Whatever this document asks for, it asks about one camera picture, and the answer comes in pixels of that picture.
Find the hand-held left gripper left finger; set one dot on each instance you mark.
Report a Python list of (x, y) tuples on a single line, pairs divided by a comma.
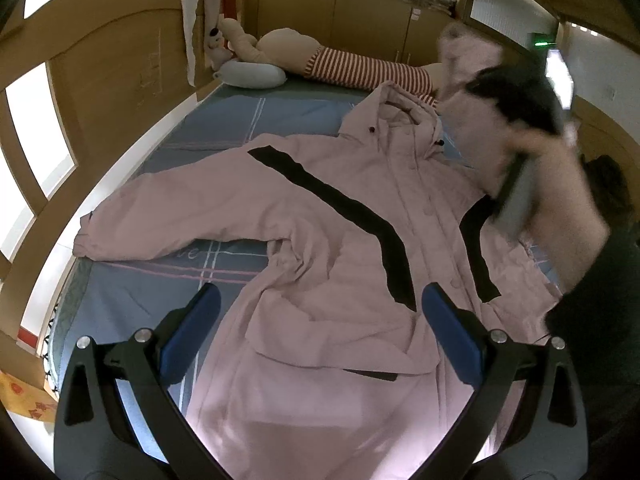
[(192, 330)]

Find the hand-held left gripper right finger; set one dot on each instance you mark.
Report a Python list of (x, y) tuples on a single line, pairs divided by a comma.
[(447, 332)]

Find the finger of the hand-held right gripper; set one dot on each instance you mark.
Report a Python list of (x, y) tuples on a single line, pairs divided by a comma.
[(515, 195)]

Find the pink jacket with black stripes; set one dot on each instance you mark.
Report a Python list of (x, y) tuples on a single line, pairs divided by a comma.
[(325, 240)]

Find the frosted glass window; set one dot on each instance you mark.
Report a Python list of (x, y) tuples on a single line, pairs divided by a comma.
[(510, 0)]

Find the long plush toy striped shirt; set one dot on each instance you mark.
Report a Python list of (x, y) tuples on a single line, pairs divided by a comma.
[(360, 67)]

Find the red card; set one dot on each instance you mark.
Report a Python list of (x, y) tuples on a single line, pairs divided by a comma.
[(27, 338)]

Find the orange cardboard box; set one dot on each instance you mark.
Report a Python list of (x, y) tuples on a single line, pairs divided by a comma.
[(25, 392)]

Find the blue plaid bedsheet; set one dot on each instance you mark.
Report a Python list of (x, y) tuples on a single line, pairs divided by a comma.
[(225, 125)]

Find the grey neck pillow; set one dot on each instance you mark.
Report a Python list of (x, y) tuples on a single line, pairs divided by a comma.
[(255, 76)]

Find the wooden bed end panel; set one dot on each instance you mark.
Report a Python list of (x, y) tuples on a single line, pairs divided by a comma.
[(125, 60)]

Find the small white plush toy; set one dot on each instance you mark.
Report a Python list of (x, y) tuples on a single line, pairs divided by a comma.
[(216, 42)]

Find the red book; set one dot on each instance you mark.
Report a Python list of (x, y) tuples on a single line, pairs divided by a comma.
[(230, 4)]

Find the white hanging cloth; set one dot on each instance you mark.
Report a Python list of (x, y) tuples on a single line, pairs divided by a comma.
[(192, 20)]

